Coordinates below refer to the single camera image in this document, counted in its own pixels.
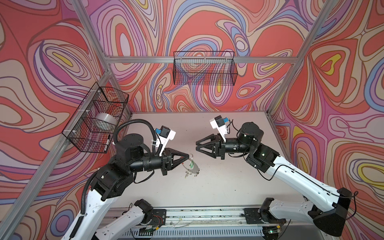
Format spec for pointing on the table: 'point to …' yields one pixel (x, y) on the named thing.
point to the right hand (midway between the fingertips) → (198, 151)
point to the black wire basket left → (93, 123)
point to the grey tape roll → (106, 118)
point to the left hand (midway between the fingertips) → (188, 158)
